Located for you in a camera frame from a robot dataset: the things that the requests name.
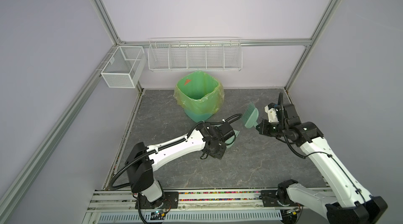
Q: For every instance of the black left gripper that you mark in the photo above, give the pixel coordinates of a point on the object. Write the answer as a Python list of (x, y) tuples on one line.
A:
[(220, 155)]

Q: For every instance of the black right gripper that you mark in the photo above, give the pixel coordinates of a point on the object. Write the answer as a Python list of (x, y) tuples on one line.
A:
[(263, 130)]

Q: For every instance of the mint green dustpan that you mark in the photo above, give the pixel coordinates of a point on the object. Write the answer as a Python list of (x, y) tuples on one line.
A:
[(232, 139)]

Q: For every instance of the mint green hand brush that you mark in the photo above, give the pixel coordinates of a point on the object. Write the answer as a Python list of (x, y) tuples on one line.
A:
[(250, 116)]

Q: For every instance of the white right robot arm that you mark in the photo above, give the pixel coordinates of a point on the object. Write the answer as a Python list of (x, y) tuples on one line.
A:
[(352, 203)]

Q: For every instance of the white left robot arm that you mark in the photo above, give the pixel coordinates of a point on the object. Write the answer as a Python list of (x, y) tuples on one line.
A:
[(211, 138)]

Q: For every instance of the green lined trash bin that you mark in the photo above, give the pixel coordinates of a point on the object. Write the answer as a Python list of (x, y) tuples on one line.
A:
[(200, 95)]

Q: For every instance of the small white mesh basket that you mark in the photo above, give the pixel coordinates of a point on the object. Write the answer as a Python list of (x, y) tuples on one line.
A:
[(124, 67)]

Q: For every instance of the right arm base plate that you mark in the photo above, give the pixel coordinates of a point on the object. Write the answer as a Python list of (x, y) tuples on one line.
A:
[(274, 198)]

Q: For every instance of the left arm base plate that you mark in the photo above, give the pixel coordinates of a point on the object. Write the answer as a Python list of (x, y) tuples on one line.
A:
[(169, 200)]

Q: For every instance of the long white wire basket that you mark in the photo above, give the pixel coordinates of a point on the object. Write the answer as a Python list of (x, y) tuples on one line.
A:
[(187, 54)]

